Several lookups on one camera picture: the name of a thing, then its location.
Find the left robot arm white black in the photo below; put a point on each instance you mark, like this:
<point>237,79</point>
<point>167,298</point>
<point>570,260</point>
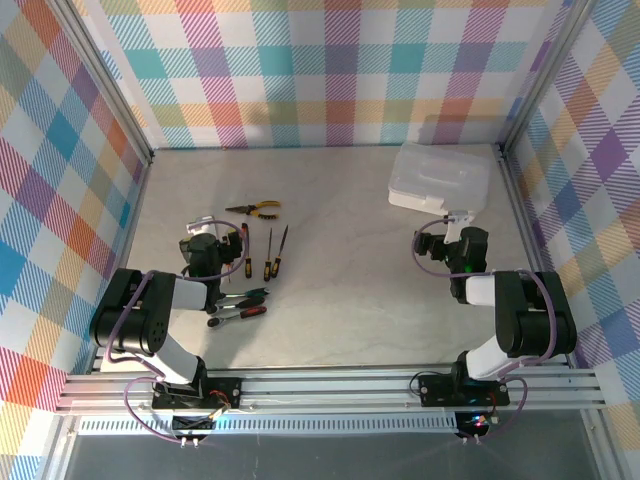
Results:
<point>150,320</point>

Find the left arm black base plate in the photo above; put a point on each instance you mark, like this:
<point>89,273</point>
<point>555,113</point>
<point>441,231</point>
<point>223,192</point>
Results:
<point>237,385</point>

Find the aluminium upright post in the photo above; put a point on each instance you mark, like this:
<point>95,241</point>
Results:
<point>107,85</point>
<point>544,75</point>

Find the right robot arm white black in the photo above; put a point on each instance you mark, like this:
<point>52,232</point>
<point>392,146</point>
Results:
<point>530,320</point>

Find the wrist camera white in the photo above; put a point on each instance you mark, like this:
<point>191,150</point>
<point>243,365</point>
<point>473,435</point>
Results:
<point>457,220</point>
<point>200,226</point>

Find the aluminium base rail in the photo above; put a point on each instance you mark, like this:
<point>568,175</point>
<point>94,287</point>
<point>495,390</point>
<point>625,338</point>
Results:
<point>325,390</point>

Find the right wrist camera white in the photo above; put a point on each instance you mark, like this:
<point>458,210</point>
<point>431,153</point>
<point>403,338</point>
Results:
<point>457,220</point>

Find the aluminium side rail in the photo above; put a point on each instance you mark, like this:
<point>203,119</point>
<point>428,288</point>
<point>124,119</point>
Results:
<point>525,225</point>
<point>134,215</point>

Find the clear plastic tool box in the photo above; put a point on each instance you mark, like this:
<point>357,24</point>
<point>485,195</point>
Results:
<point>435,175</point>

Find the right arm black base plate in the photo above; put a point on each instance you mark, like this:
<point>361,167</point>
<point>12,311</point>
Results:
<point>435,390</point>

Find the small orange black screwdriver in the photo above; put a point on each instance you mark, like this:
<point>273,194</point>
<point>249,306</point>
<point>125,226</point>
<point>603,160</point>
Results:
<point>229,272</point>

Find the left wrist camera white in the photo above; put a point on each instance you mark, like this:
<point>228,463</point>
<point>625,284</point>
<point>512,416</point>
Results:
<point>200,226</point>

